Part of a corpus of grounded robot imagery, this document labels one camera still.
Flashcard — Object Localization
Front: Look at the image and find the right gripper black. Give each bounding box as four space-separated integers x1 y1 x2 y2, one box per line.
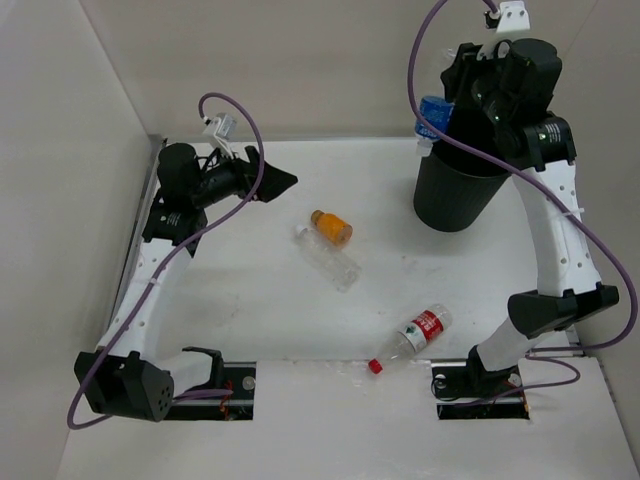
443 39 514 127

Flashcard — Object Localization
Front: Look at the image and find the blue label water bottle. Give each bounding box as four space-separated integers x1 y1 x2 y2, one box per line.
414 95 454 157

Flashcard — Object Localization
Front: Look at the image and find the orange juice bottle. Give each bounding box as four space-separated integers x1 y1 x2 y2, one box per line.
310 210 353 247

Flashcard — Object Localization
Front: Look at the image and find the clear crushed plastic bottle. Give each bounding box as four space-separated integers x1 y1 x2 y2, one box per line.
294 225 361 292

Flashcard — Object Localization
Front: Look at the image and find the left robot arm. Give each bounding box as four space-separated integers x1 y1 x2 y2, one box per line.
74 143 298 422

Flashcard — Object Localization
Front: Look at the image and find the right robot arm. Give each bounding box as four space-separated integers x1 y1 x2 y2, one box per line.
436 38 619 398

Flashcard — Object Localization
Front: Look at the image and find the black ribbed plastic bin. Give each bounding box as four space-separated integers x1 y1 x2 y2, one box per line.
413 141 509 233

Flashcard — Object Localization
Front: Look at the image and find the red label water bottle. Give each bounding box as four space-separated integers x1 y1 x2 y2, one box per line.
367 304 453 376

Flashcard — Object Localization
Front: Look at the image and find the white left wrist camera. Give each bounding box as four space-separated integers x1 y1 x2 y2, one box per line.
203 113 237 156

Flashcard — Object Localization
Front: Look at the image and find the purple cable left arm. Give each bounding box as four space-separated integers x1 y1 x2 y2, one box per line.
67 92 265 430

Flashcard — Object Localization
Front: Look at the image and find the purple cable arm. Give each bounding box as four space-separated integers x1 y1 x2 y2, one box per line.
409 0 640 409
67 92 265 430

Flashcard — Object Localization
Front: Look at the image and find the aluminium table edge rail left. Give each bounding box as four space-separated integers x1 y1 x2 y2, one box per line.
110 135 167 321

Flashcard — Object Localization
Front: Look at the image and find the aluminium table edge rail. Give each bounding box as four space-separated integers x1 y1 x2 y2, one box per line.
110 135 167 321
565 326 585 357

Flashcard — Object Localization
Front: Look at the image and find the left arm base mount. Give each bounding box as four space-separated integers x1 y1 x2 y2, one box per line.
165 348 257 421

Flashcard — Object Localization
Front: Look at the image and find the aluminium table edge rail right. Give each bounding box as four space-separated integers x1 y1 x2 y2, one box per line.
565 326 585 357

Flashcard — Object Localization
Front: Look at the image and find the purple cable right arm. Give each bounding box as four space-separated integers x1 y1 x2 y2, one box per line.
409 0 640 409

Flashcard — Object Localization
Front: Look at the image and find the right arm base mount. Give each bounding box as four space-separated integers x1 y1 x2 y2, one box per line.
430 360 530 421

